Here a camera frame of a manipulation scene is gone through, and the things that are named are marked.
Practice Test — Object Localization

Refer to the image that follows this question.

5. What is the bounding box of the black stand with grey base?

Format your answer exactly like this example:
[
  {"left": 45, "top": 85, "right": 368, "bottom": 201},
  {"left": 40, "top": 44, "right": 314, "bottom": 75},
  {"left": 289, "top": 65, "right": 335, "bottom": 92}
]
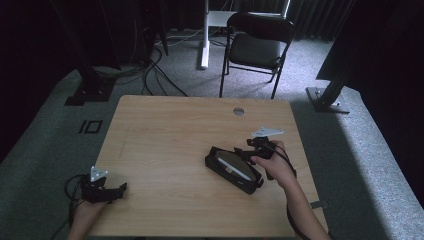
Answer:
[{"left": 305, "top": 0, "right": 359, "bottom": 115}]

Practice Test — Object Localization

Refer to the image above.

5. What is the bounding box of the dark equipment stack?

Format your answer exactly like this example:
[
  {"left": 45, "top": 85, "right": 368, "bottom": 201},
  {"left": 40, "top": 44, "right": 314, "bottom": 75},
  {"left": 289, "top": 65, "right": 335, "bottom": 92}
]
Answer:
[{"left": 121, "top": 0, "right": 170, "bottom": 66}]

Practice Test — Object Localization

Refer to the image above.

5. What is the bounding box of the black folding chair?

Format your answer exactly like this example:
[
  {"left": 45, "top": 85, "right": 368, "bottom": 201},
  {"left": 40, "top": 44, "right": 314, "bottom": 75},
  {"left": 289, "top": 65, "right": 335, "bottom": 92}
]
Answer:
[{"left": 218, "top": 11, "right": 297, "bottom": 100}]

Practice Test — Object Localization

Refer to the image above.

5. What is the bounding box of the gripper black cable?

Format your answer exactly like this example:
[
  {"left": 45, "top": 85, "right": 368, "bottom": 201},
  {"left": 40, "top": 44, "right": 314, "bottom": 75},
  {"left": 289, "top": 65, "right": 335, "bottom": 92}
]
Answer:
[
  {"left": 271, "top": 143, "right": 306, "bottom": 240},
  {"left": 49, "top": 173, "right": 88, "bottom": 240}
]

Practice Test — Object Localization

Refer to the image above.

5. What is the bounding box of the black pencil case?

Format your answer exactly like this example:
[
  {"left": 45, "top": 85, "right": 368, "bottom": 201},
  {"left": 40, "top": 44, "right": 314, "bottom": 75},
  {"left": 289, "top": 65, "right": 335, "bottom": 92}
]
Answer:
[{"left": 204, "top": 145, "right": 265, "bottom": 196}]

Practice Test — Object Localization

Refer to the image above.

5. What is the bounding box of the black metal stand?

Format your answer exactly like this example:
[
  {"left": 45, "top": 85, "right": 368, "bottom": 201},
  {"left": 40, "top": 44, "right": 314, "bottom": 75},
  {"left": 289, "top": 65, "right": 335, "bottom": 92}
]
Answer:
[{"left": 49, "top": 0, "right": 117, "bottom": 107}]

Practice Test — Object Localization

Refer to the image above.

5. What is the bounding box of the black floor cable bundle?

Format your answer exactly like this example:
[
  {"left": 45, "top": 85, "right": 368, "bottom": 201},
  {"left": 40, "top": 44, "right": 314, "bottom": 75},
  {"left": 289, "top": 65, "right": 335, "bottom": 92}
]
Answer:
[{"left": 93, "top": 44, "right": 190, "bottom": 98}]

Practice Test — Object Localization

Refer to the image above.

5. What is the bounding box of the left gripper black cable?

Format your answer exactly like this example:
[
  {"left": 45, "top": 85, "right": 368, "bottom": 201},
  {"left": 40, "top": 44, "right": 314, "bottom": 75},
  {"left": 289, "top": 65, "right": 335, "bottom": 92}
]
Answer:
[{"left": 49, "top": 173, "right": 88, "bottom": 240}]

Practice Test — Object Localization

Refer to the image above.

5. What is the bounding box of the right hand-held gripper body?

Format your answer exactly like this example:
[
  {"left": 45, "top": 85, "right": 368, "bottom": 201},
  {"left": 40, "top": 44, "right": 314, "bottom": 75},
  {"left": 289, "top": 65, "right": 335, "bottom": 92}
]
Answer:
[{"left": 246, "top": 126, "right": 285, "bottom": 160}]

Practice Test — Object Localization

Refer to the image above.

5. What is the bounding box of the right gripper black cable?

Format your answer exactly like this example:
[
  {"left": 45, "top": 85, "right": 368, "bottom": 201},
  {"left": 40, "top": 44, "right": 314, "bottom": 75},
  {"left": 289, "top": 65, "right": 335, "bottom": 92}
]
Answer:
[{"left": 271, "top": 143, "right": 306, "bottom": 240}]

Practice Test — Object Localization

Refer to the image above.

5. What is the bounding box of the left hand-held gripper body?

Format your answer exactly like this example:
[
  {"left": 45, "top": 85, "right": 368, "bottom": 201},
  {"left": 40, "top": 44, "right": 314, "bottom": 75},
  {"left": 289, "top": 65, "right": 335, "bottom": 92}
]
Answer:
[{"left": 79, "top": 165, "right": 116, "bottom": 204}]

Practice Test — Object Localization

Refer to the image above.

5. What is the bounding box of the white floor cable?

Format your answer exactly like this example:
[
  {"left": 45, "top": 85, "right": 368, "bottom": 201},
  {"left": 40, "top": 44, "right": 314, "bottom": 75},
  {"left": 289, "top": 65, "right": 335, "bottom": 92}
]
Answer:
[{"left": 154, "top": 27, "right": 205, "bottom": 48}]

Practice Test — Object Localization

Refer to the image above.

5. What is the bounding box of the person's right hand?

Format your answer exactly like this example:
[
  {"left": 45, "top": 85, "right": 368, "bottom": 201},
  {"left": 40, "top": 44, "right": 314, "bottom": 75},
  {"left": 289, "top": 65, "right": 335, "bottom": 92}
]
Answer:
[{"left": 250, "top": 139, "right": 298, "bottom": 190}]

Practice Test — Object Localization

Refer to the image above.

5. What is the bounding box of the person's left hand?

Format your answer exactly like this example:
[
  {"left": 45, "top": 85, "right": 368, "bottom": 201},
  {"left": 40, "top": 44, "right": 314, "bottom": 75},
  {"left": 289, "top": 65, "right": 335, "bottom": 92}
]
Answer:
[{"left": 70, "top": 199, "right": 110, "bottom": 232}]

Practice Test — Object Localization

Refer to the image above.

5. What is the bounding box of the grey tape piece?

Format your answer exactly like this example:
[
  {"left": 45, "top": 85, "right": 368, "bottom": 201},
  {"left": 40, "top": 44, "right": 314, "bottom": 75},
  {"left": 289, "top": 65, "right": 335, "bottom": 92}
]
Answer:
[{"left": 309, "top": 199, "right": 330, "bottom": 211}]

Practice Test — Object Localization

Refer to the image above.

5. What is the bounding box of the dark curtain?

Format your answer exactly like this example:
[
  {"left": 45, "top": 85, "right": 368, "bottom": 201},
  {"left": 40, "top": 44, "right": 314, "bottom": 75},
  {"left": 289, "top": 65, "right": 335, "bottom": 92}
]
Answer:
[{"left": 285, "top": 0, "right": 356, "bottom": 43}]

